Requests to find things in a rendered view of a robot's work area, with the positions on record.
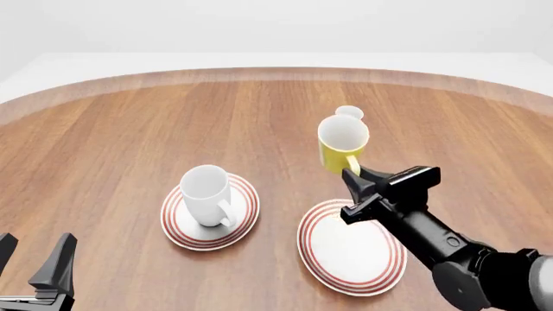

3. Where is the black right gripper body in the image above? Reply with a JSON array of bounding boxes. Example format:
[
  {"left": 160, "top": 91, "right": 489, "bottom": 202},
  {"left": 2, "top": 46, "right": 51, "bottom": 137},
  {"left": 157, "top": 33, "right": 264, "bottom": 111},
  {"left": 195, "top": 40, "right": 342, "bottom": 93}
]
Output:
[{"left": 340, "top": 165, "right": 442, "bottom": 225}]

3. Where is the white plate with red rings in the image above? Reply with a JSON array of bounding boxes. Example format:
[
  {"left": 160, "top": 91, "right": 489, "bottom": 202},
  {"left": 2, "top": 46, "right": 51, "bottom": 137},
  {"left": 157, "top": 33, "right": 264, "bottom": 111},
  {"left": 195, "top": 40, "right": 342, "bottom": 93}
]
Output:
[
  {"left": 296, "top": 198, "right": 408, "bottom": 296},
  {"left": 160, "top": 171, "right": 261, "bottom": 251}
]

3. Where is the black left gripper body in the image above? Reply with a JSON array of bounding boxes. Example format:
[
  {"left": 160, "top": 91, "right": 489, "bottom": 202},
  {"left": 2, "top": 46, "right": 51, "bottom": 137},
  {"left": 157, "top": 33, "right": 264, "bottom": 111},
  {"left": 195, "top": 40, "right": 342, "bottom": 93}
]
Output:
[{"left": 0, "top": 290, "right": 75, "bottom": 311}]

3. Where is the small white rounded object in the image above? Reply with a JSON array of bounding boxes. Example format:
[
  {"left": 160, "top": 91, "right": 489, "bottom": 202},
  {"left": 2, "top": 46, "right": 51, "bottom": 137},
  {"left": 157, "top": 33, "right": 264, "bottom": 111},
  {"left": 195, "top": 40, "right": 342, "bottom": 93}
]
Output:
[{"left": 334, "top": 105, "right": 365, "bottom": 122}]

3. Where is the yellow and white mug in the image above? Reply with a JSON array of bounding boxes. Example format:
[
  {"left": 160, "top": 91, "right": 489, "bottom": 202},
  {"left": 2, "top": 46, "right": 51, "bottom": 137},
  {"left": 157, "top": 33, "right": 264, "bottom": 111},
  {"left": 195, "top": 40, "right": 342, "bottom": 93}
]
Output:
[{"left": 317, "top": 114, "right": 371, "bottom": 176}]

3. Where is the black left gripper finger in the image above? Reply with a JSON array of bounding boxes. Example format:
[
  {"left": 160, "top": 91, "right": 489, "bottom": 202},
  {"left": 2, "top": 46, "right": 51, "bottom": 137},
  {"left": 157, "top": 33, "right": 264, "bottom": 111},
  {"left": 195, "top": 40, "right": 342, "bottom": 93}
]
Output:
[
  {"left": 0, "top": 232, "right": 20, "bottom": 272},
  {"left": 27, "top": 232, "right": 79, "bottom": 295}
]

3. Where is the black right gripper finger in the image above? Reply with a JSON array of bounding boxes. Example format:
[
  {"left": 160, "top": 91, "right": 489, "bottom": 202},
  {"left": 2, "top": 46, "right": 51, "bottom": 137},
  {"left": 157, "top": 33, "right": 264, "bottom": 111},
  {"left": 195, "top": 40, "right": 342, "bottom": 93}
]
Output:
[
  {"left": 340, "top": 167, "right": 378, "bottom": 208},
  {"left": 359, "top": 163, "right": 395, "bottom": 187}
]

